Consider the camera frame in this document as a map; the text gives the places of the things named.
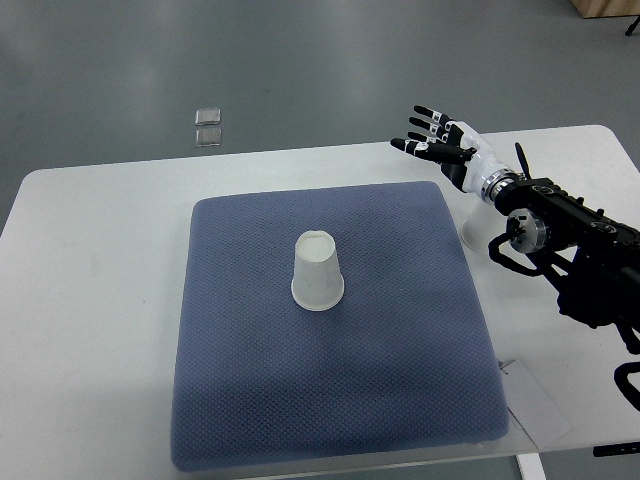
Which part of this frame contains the black tripod leg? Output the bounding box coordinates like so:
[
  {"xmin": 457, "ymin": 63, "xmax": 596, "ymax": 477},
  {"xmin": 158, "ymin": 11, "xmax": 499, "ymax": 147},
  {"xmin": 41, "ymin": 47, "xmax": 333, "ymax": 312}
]
[{"xmin": 625, "ymin": 16, "xmax": 640, "ymax": 37}]

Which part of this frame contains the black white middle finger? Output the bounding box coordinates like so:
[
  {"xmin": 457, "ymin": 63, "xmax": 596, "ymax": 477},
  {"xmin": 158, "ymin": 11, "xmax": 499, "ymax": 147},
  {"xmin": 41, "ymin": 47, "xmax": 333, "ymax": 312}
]
[{"xmin": 409, "ymin": 116, "xmax": 452, "ymax": 136}]

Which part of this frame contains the white table leg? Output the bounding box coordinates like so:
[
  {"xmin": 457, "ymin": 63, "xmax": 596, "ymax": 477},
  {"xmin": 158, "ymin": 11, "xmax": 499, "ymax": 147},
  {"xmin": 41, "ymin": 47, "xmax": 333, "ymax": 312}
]
[{"xmin": 516, "ymin": 453, "xmax": 546, "ymax": 480}]

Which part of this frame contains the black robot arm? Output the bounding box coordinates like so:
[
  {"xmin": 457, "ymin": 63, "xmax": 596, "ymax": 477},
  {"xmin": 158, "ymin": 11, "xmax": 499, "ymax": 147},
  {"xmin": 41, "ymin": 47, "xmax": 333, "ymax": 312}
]
[{"xmin": 390, "ymin": 105, "xmax": 639, "ymax": 355}]

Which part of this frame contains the lower floor socket plate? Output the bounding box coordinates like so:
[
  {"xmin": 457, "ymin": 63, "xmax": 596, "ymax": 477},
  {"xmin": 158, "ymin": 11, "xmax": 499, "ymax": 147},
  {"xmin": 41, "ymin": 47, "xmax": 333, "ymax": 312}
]
[{"xmin": 195, "ymin": 128, "xmax": 222, "ymax": 148}]

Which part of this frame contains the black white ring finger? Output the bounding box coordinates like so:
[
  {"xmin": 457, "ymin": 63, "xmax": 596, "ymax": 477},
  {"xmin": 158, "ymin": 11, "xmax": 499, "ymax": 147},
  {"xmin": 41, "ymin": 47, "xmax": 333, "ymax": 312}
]
[{"xmin": 412, "ymin": 105, "xmax": 454, "ymax": 125}]

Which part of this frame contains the wooden furniture corner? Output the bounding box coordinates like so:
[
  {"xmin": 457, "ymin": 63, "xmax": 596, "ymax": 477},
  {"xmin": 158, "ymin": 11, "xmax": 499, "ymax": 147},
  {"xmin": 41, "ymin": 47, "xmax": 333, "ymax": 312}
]
[{"xmin": 571, "ymin": 0, "xmax": 640, "ymax": 19}]

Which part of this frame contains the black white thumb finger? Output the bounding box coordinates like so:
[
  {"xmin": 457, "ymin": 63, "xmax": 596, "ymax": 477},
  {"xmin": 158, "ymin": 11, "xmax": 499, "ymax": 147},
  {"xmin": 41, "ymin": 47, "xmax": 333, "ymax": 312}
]
[{"xmin": 390, "ymin": 138, "xmax": 472, "ymax": 163}]

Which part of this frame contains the blue quilted cushion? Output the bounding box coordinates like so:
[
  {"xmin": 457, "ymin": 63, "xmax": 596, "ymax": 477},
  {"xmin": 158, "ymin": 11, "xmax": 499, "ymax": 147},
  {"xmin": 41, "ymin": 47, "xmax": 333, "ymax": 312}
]
[{"xmin": 171, "ymin": 181, "xmax": 509, "ymax": 472}]

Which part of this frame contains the white paper tag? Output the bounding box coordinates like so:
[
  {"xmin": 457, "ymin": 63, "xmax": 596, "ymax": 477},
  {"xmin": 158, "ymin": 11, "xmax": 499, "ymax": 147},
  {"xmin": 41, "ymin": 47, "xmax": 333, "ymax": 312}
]
[{"xmin": 500, "ymin": 360, "xmax": 571, "ymax": 448}]

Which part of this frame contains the white paper cup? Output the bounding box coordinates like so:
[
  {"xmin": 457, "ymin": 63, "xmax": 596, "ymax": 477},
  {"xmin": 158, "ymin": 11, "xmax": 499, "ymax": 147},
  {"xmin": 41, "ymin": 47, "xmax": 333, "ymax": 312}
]
[
  {"xmin": 291, "ymin": 230, "xmax": 345, "ymax": 312},
  {"xmin": 460, "ymin": 200, "xmax": 506, "ymax": 256}
]

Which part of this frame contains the white paper cup on cushion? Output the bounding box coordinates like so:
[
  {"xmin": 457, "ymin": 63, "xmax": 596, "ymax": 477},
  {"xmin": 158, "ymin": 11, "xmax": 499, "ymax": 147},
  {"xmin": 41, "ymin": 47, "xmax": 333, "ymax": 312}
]
[{"xmin": 291, "ymin": 230, "xmax": 345, "ymax": 312}]

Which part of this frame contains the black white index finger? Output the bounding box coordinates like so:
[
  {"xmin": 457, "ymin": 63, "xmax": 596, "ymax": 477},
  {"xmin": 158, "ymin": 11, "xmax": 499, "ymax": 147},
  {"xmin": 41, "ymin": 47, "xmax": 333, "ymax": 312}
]
[{"xmin": 407, "ymin": 132, "xmax": 447, "ymax": 144}]

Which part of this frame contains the black table control panel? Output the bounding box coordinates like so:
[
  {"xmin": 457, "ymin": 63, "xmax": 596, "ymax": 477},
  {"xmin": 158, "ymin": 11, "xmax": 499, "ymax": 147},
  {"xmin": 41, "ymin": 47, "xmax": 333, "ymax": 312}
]
[{"xmin": 592, "ymin": 442, "xmax": 640, "ymax": 458}]

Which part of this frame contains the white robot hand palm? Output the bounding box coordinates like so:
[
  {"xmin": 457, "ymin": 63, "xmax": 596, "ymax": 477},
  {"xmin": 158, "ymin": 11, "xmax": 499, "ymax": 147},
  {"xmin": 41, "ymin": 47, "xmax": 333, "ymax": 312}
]
[{"xmin": 441, "ymin": 120, "xmax": 514, "ymax": 196}]

